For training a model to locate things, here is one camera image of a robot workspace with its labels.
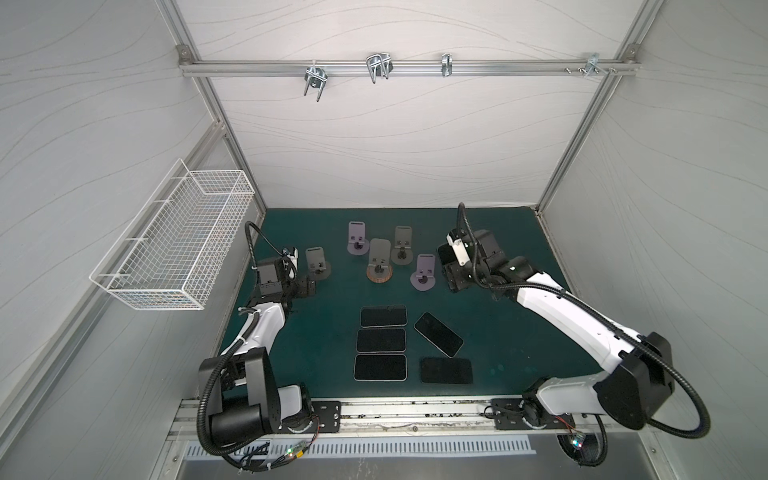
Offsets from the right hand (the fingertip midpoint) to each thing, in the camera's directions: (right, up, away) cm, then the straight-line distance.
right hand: (460, 257), depth 82 cm
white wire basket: (-71, +2, -13) cm, 72 cm away
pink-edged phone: (-22, -24, +3) cm, 33 cm away
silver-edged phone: (-6, -23, +5) cm, 24 cm away
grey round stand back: (-15, 0, +25) cm, 29 cm away
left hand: (-47, -5, +8) cm, 48 cm away
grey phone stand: (-44, -3, +14) cm, 47 cm away
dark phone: (-5, +1, -5) cm, 7 cm away
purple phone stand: (-9, -8, +15) cm, 19 cm away
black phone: (-4, -31, -1) cm, 32 cm away
